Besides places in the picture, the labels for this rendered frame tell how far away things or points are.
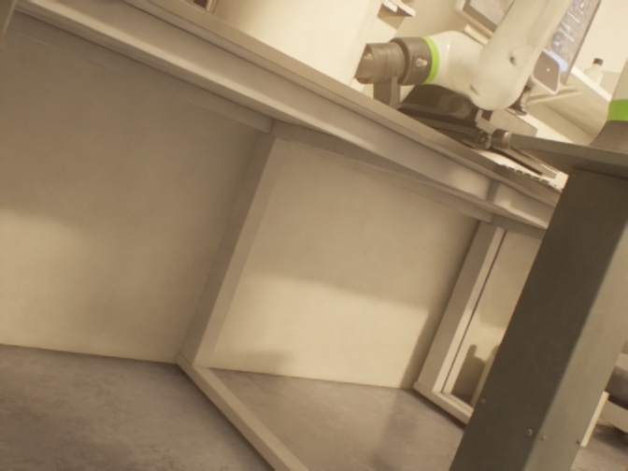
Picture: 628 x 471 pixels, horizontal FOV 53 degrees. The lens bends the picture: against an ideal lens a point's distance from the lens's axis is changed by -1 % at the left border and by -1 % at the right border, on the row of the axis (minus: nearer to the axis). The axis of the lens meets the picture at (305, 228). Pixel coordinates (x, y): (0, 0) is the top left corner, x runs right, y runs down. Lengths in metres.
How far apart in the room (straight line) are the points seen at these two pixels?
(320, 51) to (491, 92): 0.44
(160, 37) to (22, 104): 0.82
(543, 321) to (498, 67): 0.48
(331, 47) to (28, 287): 1.02
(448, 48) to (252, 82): 0.58
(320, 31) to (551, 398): 0.60
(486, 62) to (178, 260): 0.95
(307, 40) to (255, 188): 0.85
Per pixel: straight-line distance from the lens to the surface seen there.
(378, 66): 1.21
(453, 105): 1.27
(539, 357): 1.00
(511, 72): 1.23
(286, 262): 1.93
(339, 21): 0.90
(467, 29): 1.52
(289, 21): 0.86
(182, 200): 1.70
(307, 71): 0.77
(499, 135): 1.28
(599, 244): 0.98
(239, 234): 1.68
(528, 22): 1.25
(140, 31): 0.75
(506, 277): 2.72
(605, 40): 3.14
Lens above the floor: 0.63
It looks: 5 degrees down
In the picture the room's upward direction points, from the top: 20 degrees clockwise
